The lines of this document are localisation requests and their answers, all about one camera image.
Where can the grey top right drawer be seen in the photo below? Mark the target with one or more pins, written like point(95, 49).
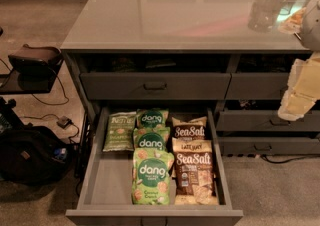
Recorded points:
point(257, 86)

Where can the grey middle right drawer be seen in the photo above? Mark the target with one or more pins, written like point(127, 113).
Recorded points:
point(266, 120)

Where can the grey counter cabinet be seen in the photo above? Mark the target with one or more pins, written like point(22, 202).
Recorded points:
point(206, 36)

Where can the black power adapter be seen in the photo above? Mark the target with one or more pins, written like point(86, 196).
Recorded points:
point(63, 122)

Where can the brown Sea Salt bag front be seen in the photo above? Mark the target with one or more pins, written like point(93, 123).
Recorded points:
point(194, 172)

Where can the black white checker tag board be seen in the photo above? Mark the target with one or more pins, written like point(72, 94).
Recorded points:
point(293, 23)

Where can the brown Sea Salt bag back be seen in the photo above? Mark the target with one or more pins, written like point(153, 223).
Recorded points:
point(191, 130)

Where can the open grey middle drawer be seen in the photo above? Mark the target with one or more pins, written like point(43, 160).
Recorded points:
point(105, 198)

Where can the black backpack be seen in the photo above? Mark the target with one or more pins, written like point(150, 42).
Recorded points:
point(33, 156)

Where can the grey bottom right drawer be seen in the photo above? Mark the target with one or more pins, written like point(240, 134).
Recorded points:
point(269, 145)

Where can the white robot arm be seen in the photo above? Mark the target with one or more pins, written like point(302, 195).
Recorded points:
point(309, 34)

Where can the green jalapeno Kettle chip bag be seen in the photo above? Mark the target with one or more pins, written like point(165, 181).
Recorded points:
point(119, 132)

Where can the brown sea salt bag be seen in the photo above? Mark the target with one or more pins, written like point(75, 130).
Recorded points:
point(191, 130)
point(194, 172)

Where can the green Dang bag front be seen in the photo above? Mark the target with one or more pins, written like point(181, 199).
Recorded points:
point(151, 176)

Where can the grey top left drawer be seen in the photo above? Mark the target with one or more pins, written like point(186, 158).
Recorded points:
point(155, 86)

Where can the dark side table device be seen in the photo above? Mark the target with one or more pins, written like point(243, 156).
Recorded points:
point(34, 70)

